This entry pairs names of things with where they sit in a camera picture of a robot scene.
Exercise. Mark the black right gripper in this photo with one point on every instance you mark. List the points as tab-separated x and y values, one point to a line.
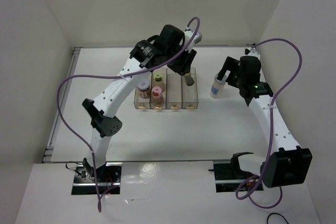
230	64

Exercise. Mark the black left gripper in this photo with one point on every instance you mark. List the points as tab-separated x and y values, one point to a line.
184	67

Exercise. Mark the black gold pepper bottle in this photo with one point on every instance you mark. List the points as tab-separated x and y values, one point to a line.
189	81

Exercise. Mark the blue-label white spice bottle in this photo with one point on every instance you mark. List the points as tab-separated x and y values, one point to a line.
218	87

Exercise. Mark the yellow-lid spice bottle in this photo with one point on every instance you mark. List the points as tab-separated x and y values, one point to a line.
158	81

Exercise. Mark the pink-lid spice bottle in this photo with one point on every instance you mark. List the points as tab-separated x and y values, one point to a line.
156	96

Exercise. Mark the clear-lid red spice jar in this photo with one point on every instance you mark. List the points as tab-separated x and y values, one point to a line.
144	89

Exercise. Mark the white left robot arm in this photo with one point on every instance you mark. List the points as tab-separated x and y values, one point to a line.
146	54

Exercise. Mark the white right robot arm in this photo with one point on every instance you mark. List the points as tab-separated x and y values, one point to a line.
286	163

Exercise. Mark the clear organizer bin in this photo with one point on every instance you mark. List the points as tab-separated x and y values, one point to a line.
173	90
163	105
140	103
190	93

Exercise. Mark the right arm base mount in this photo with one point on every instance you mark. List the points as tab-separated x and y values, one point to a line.
226	178

